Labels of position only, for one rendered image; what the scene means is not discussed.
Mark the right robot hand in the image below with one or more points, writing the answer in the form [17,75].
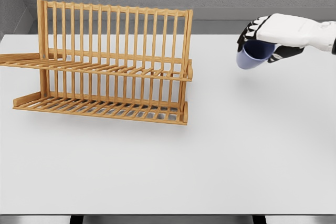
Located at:
[281,31]

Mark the blue cup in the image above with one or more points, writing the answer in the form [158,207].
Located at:
[249,60]

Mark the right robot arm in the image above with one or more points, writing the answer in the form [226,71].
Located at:
[328,36]

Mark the wooden two-tier dish rack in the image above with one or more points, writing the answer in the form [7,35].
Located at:
[110,66]

